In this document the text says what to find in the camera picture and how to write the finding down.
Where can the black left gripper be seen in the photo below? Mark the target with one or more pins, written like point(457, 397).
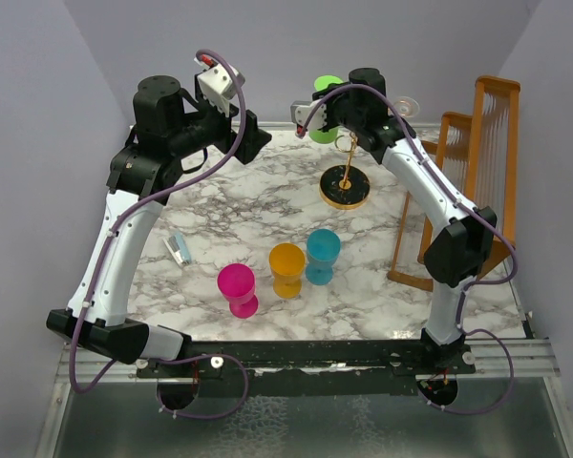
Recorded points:
point(252, 138)

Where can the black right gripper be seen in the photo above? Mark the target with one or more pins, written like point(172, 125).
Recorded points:
point(328, 103)

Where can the clear tall wine glass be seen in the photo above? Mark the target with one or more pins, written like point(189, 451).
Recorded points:
point(406, 106)

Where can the green plastic goblet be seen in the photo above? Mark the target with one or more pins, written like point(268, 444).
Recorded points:
point(315, 132)

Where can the orange plastic goblet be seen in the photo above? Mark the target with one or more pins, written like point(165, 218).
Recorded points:
point(287, 263)

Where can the blue plastic goblet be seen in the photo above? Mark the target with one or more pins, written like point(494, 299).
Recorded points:
point(323, 249)

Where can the pink plastic goblet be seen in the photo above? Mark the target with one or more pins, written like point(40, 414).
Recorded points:
point(237, 284)

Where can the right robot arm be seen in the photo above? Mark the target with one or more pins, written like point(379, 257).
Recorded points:
point(462, 231)

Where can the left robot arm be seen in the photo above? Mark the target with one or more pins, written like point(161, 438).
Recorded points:
point(170, 125)

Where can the gold wine glass rack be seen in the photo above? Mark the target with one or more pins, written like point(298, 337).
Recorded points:
point(345, 187)

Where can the wooden ribbed glass rack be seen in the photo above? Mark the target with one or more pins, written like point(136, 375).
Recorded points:
point(478, 153)

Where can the small blue stapler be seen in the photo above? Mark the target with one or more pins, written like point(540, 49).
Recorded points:
point(177, 248)

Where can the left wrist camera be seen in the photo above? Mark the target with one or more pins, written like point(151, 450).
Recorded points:
point(216, 85)

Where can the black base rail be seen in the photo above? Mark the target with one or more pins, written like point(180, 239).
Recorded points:
point(311, 368)

